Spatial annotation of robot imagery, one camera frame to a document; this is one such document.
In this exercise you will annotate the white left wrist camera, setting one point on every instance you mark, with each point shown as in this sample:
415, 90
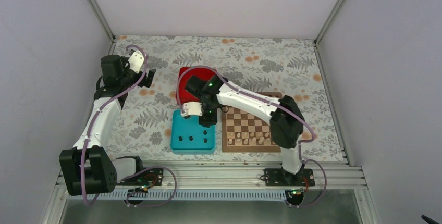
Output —
136, 61

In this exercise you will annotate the floral patterned table mat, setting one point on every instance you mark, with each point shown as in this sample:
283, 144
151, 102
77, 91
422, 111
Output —
261, 65

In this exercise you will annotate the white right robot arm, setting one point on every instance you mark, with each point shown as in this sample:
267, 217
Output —
286, 122

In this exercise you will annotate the red square tin lid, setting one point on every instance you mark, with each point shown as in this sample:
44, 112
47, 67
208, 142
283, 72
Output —
201, 73

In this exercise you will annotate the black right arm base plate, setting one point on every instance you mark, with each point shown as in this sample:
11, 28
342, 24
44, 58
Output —
277, 177

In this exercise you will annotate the aluminium front rail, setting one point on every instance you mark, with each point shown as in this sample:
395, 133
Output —
237, 182

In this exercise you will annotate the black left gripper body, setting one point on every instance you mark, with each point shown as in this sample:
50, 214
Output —
146, 83

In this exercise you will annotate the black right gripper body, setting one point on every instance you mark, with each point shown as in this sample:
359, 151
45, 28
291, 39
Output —
212, 116

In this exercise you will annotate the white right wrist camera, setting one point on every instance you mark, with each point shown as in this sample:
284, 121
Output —
191, 109

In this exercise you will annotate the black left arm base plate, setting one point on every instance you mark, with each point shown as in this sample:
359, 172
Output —
149, 178

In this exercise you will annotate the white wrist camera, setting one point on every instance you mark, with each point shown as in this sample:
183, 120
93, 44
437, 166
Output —
136, 61
191, 109

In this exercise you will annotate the wooden chessboard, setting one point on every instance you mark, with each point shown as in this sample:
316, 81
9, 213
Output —
243, 132

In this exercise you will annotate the blue plastic tray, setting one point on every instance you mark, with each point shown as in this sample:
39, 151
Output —
188, 137

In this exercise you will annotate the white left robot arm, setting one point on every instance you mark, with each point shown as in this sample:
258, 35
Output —
86, 167

